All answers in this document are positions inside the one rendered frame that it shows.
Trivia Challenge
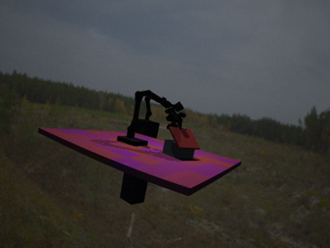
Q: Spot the red square lid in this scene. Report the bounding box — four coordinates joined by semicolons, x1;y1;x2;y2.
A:
168;126;200;150

